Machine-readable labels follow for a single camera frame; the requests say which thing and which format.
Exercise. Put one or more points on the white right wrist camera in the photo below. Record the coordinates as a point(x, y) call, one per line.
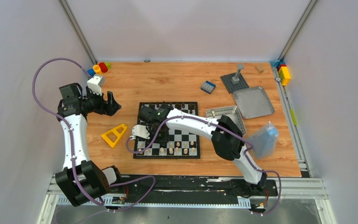
point(141, 131)

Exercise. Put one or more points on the metal tin box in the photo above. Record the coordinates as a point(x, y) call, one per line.
point(230, 111)

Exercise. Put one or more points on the small wooden block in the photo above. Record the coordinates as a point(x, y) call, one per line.
point(259, 69)

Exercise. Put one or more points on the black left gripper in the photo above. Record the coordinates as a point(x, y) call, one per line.
point(106, 104)

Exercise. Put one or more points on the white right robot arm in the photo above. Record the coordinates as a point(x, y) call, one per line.
point(227, 139)

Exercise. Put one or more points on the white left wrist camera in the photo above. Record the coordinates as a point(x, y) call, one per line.
point(95, 84)

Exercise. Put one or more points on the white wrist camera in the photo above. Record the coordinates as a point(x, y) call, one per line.
point(95, 84)
point(141, 131)

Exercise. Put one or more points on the grey brick baseplate with post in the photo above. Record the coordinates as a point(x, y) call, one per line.
point(235, 81)

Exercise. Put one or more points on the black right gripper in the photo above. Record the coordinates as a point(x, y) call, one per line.
point(165, 139)

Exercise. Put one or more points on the coloured toy brick stack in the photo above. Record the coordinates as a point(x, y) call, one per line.
point(282, 70)

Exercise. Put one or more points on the blue grey toy brick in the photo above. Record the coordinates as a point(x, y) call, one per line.
point(208, 87)

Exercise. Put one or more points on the blue plastic bag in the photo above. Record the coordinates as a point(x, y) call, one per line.
point(264, 141)

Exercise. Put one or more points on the coloured toy cylinders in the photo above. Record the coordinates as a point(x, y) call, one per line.
point(99, 69)

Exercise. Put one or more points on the black white chessboard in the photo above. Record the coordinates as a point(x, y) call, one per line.
point(175, 135)

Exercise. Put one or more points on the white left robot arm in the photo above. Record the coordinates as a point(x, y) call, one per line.
point(81, 180)

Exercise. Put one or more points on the yellow triangular plastic stand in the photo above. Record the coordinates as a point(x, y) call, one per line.
point(113, 136)

